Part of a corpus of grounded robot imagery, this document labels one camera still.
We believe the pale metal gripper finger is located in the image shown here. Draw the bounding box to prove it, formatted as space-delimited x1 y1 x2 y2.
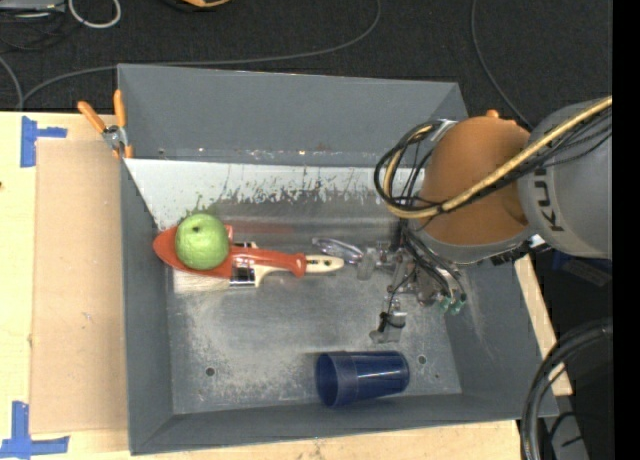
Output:
355 246 389 282
369 297 409 345

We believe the grey metal bin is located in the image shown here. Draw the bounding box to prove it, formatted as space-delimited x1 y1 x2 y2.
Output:
116 63 561 456

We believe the brown cardboard board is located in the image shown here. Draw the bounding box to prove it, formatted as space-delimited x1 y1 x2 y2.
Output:
28 138 130 436

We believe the blue plastic cup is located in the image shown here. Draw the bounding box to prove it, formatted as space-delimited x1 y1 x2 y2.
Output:
314 350 412 409

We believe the green apple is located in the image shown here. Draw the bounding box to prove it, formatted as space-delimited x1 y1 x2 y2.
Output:
173 212 232 272

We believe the orange plastic spoon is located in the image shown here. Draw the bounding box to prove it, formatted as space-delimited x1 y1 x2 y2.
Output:
151 224 308 281

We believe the cream handled paint brush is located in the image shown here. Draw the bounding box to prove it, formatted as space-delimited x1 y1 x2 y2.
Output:
171 253 347 295

